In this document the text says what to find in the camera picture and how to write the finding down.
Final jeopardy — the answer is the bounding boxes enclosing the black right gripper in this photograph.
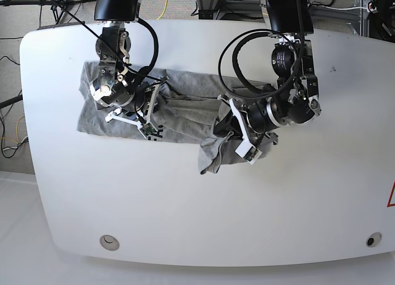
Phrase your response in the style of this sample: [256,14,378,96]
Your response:
[89,78,153,117]

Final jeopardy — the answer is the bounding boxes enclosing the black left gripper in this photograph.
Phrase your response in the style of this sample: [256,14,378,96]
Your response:
[213,99,281,140]

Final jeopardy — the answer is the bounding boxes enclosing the grey T-shirt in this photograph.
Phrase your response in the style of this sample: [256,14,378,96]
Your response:
[76,60,274,175]

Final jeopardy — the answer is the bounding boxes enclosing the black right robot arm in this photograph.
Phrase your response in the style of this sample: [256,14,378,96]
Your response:
[89,0,159,117]

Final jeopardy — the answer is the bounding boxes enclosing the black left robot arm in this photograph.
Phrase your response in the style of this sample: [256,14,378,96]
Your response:
[214,0,321,138]

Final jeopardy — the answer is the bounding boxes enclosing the grey metal table base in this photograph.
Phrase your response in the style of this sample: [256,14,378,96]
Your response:
[191,0,268,21]

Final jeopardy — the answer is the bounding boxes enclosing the black tripod stand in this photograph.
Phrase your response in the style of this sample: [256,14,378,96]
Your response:
[1,0,97,28]

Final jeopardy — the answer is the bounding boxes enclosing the left silver table grommet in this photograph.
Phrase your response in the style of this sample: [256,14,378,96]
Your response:
[99,235,120,251]

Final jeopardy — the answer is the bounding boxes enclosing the silver table grommet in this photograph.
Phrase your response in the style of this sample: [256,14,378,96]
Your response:
[99,235,120,251]
[366,232,383,247]

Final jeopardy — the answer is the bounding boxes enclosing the red tape rectangle marking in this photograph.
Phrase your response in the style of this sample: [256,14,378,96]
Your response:
[387,183,395,207]

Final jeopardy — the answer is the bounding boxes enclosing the right silver table grommet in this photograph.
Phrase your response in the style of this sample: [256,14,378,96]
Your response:
[366,232,383,247]

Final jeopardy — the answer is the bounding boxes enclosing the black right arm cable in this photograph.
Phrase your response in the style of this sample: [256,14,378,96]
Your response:
[36,0,160,88]

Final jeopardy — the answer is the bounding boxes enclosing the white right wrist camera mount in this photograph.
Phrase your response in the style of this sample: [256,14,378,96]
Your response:
[105,81,163,139]

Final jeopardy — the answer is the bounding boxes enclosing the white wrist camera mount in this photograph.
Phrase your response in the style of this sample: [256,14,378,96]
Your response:
[105,81,163,139]
[218,97,278,165]

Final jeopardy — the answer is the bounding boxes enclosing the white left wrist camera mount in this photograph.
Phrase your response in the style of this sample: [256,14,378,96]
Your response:
[218,97,278,165]

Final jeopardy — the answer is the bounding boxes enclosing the yellow floor cable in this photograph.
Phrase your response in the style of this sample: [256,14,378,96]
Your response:
[156,0,171,20]

